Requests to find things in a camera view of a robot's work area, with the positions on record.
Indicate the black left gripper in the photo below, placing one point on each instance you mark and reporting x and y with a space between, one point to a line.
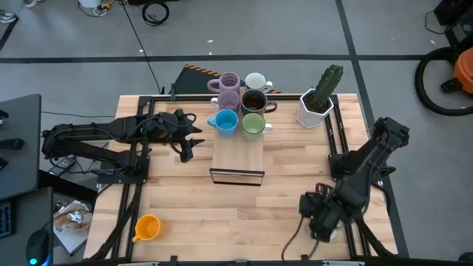
173 127

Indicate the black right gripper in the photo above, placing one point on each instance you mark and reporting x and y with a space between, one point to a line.
325 205

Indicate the blue ceramic mug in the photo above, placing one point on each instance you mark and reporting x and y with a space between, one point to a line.
225 123

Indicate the green ceramic mug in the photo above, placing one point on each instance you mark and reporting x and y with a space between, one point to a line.
253 125

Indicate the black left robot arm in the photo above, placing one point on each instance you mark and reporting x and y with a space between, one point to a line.
92 131

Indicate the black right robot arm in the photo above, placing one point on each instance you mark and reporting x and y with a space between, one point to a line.
384 140

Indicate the black yellow striped mat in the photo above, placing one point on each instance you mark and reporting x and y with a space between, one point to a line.
192 79

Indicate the white ceramic mug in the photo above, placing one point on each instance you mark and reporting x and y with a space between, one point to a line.
256 81

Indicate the orange mug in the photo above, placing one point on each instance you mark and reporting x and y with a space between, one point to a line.
148 227

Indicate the white hexagonal plant pot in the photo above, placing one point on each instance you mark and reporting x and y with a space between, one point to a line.
308 118

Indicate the black power adapter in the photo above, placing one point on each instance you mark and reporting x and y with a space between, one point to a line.
63 166

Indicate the green cactus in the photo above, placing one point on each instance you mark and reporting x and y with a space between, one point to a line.
327 85

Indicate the crumpled foil bag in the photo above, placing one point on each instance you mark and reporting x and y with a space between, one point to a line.
74 218

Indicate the white bucket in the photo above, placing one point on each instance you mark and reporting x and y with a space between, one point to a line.
88 3

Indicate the dark grey desk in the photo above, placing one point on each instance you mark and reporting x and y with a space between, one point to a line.
29 214

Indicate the black remote control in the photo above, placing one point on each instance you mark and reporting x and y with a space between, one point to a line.
11 144

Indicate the black computer mouse blue light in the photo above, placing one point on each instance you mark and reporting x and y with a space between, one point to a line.
37 245

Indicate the black keyboard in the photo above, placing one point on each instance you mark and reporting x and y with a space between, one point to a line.
5 219

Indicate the orange vacuum cleaner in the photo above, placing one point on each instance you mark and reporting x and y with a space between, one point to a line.
465 70

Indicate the grey shoe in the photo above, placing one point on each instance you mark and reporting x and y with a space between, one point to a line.
7 16

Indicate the black equipment case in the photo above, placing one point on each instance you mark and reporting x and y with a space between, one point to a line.
456 18

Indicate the black aluminium table frame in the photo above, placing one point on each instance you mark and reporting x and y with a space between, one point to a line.
192 98

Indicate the wooden shelf black frame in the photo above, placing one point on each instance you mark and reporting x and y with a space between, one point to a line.
236 155

